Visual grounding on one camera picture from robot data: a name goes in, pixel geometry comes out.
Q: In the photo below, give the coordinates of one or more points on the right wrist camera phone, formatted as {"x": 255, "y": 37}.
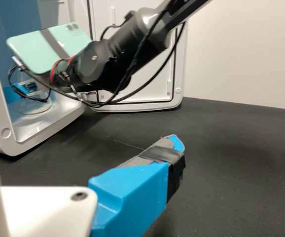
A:
{"x": 39, "y": 49}

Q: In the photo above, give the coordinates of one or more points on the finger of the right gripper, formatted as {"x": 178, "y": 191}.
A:
{"x": 26, "y": 87}

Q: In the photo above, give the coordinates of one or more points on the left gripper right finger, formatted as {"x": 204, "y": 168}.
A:
{"x": 132, "y": 187}

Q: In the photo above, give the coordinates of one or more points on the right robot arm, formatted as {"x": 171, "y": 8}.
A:
{"x": 132, "y": 32}

